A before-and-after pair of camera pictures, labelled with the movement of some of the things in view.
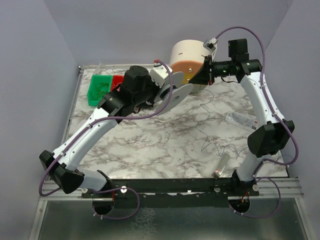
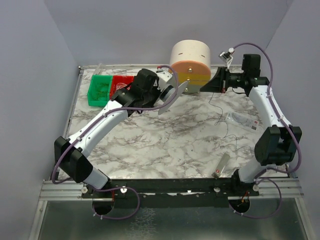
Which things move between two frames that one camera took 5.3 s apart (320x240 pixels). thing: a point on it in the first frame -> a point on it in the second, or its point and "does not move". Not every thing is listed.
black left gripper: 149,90 does not move
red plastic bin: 116,80 does not move
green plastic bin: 100,86 does not move
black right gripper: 209,71 -> 223,80
